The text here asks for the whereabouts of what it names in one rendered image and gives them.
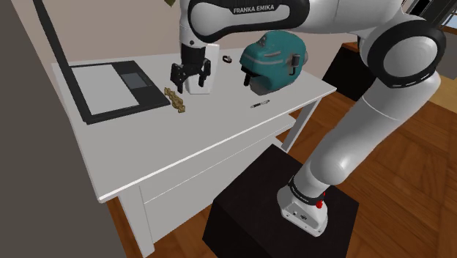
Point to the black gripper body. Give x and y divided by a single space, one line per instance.
192 57

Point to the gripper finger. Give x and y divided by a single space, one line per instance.
178 77
205 73

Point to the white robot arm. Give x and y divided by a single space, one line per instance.
360 139

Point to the white upright box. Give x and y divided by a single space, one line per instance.
213 68

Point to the black open laptop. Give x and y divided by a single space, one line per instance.
141 71

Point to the white desk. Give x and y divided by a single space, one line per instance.
178 135

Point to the green plant leaf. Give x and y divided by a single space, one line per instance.
170 2

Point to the black and silver pen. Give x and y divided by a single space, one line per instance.
260 104

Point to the teal backpack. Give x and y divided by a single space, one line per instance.
275 68

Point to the black cabinet with wooden top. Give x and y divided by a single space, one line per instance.
348 78

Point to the black robot stand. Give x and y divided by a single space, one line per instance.
250 221

